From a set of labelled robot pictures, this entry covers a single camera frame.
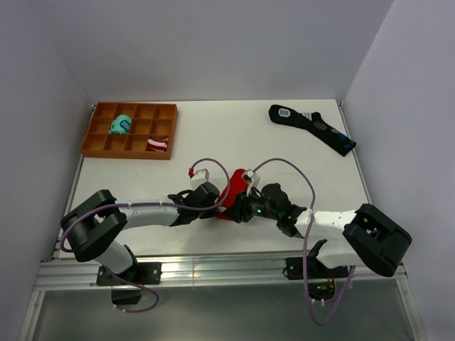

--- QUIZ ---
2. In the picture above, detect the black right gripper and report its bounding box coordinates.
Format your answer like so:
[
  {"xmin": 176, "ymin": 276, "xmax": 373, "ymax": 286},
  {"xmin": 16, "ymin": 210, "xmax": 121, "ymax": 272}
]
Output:
[{"xmin": 222, "ymin": 185, "xmax": 279, "ymax": 222}]

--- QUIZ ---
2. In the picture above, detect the red Santa sock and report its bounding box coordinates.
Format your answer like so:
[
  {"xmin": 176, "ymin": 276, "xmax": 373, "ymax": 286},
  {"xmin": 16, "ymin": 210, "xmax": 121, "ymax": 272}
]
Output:
[{"xmin": 217, "ymin": 168, "xmax": 249, "ymax": 223}]

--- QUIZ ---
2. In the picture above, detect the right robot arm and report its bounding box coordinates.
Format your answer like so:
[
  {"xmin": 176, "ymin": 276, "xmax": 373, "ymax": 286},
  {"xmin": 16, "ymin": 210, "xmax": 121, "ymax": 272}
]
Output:
[{"xmin": 222, "ymin": 183, "xmax": 412, "ymax": 278}]

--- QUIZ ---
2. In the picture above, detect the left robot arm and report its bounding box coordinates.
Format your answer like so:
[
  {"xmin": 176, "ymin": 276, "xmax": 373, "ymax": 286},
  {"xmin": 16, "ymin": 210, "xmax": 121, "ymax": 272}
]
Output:
[{"xmin": 60, "ymin": 182, "xmax": 220, "ymax": 283}]

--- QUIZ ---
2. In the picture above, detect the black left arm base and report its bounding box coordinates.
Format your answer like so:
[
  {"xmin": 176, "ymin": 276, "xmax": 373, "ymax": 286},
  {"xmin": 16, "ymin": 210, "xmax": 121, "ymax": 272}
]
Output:
[{"xmin": 96, "ymin": 262, "xmax": 161, "ymax": 286}]

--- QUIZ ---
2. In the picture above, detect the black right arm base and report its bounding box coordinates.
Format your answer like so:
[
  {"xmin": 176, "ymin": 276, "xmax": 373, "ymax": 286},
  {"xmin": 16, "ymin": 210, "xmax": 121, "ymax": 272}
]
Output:
[{"xmin": 282, "ymin": 256, "xmax": 349, "ymax": 280}]

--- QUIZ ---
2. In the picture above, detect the red white striped rolled sock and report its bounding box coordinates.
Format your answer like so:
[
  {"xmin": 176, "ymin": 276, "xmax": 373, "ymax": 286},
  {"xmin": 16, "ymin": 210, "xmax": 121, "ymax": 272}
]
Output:
[{"xmin": 147, "ymin": 138, "xmax": 168, "ymax": 152}]

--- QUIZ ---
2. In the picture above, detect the black and blue sock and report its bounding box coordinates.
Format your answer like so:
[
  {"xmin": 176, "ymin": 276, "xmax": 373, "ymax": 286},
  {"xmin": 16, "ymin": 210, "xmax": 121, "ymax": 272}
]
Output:
[{"xmin": 268, "ymin": 104, "xmax": 356, "ymax": 156}]

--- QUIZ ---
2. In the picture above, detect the wooden compartment tray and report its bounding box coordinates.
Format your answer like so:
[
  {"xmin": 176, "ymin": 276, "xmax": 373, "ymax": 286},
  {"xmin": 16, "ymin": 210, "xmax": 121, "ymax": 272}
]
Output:
[{"xmin": 80, "ymin": 102, "xmax": 178, "ymax": 160}]

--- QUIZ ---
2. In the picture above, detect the teal rolled sock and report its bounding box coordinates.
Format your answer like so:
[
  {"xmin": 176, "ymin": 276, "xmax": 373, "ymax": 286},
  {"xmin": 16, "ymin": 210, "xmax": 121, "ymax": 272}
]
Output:
[{"xmin": 109, "ymin": 114, "xmax": 132, "ymax": 135}]

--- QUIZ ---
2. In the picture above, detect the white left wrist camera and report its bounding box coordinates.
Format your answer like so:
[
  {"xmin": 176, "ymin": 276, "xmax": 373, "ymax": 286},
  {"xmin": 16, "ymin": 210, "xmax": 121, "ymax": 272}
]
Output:
[{"xmin": 190, "ymin": 168, "xmax": 210, "ymax": 190}]

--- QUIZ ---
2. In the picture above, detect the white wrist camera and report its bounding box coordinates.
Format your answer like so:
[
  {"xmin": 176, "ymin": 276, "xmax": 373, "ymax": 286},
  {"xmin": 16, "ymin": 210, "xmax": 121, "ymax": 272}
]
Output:
[
  {"xmin": 242, "ymin": 169, "xmax": 260, "ymax": 195},
  {"xmin": 190, "ymin": 168, "xmax": 210, "ymax": 190}
]

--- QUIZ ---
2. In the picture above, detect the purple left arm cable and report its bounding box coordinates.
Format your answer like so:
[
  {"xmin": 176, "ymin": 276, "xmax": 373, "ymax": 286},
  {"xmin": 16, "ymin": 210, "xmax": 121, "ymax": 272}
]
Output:
[{"xmin": 59, "ymin": 158, "xmax": 232, "ymax": 313}]

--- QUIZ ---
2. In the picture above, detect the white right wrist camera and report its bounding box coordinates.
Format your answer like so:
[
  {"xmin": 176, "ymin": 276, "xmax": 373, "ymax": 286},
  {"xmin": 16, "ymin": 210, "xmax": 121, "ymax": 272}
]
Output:
[{"xmin": 242, "ymin": 169, "xmax": 260, "ymax": 195}]

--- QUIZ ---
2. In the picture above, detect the aluminium frame rail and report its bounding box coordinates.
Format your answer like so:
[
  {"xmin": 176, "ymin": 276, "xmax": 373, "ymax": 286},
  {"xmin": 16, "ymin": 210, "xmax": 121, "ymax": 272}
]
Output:
[{"xmin": 33, "ymin": 248, "xmax": 408, "ymax": 292}]

